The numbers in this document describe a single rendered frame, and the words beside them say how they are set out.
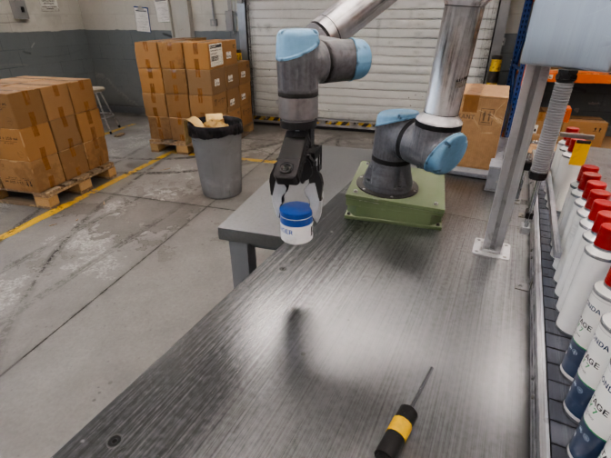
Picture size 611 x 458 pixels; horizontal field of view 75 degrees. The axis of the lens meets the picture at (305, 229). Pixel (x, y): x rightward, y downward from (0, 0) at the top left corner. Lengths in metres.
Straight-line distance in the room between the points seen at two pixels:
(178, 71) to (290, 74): 3.89
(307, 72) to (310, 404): 0.55
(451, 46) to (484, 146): 0.70
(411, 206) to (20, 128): 3.04
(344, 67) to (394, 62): 4.60
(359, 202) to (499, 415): 0.68
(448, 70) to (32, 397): 1.92
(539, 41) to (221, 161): 2.71
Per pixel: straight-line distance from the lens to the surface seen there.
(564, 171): 1.29
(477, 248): 1.14
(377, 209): 1.18
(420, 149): 1.08
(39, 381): 2.14
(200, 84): 4.50
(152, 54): 4.72
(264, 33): 5.76
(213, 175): 3.39
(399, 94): 5.43
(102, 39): 7.29
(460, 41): 1.03
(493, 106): 1.63
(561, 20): 0.93
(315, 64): 0.75
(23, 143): 3.67
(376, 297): 0.89
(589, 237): 0.82
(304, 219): 0.81
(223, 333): 0.81
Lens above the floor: 1.37
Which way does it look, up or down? 28 degrees down
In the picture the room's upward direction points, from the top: straight up
